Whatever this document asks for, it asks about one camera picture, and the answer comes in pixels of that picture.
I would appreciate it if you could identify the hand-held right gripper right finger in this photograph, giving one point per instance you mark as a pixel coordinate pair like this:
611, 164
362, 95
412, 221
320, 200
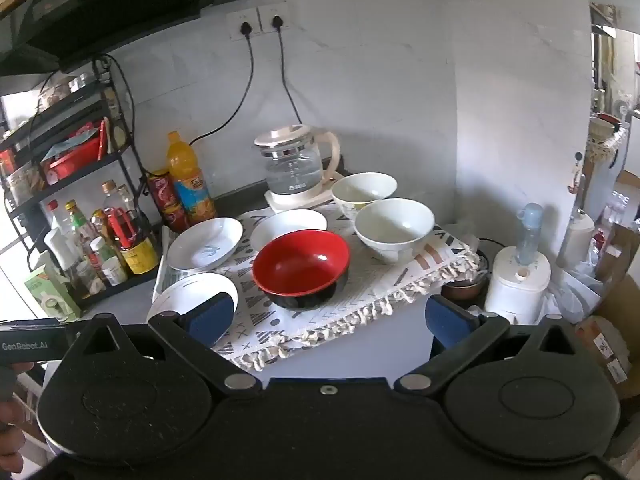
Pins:
447, 322

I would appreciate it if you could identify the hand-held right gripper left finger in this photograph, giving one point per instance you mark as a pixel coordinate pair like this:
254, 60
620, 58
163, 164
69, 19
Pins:
210, 317

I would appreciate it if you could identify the white plate with lined rim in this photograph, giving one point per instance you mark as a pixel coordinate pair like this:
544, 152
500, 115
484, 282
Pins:
175, 295

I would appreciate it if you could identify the white plate with blue print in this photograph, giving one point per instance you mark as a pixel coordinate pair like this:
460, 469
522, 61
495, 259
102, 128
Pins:
200, 240

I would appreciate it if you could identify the red and black bowl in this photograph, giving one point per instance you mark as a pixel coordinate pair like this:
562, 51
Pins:
300, 267

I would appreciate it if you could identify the large white bowl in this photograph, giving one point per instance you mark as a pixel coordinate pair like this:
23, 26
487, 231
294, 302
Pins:
395, 225

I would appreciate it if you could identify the plain white plate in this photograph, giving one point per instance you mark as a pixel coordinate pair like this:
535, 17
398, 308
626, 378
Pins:
287, 227

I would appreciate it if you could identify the white bowl with floral print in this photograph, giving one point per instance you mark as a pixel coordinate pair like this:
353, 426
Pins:
362, 190

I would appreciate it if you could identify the person's left hand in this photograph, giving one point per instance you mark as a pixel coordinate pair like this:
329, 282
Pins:
7, 430

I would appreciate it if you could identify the brown pot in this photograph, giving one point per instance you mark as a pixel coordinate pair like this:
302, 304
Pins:
465, 285

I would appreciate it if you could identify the green carton box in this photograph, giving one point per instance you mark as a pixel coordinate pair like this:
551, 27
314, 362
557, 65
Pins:
50, 295

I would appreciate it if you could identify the patterned fringed table cloth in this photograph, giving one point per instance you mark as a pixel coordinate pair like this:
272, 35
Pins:
380, 285

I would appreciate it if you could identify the white round appliance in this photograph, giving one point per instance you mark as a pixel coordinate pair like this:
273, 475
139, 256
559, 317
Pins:
517, 285

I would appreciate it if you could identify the clear glass jar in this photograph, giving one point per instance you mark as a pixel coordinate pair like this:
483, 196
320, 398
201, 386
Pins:
89, 281

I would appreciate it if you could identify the yellow label cooking oil bottle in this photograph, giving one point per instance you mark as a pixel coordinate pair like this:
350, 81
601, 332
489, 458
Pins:
135, 252

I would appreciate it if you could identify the white label bottle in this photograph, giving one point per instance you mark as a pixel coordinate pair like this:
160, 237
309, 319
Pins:
114, 269

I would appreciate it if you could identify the light blue bottle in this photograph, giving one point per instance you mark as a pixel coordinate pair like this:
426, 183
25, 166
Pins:
529, 232

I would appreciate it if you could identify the red soda can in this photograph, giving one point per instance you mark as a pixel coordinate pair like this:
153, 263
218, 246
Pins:
165, 200

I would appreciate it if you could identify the clear plastic bag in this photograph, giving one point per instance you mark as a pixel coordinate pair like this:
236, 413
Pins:
570, 290

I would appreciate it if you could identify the yellow cap green label bottle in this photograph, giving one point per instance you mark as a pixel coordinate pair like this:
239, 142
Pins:
79, 225

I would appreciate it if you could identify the red label sauce bottle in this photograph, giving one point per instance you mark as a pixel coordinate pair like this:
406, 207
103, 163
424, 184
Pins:
101, 230

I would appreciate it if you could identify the orange juice bottle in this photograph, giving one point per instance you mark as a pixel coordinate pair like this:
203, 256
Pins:
187, 185

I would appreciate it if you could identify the cream kettle base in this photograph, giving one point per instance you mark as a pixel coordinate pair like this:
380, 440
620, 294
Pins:
287, 201

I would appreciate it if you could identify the clear bottle with brown cap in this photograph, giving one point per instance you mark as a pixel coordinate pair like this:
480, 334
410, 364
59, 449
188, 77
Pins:
117, 200

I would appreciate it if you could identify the white thermos jug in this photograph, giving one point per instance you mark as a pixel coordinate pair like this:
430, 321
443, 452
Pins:
575, 240

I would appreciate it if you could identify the cardboard box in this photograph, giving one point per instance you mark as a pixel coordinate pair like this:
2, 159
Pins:
607, 350

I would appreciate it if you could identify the glass electric kettle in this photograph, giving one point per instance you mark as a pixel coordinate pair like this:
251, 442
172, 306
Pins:
292, 165

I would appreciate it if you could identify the black metal rack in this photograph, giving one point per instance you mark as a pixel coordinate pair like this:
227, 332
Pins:
120, 160

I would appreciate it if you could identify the glass spice jar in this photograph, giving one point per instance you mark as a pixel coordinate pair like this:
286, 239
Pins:
82, 82
52, 97

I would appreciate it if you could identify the black range hood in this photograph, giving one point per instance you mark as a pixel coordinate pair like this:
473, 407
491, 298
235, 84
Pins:
100, 5

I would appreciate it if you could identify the white wall socket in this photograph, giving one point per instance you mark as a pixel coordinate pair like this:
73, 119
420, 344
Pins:
274, 16
244, 25

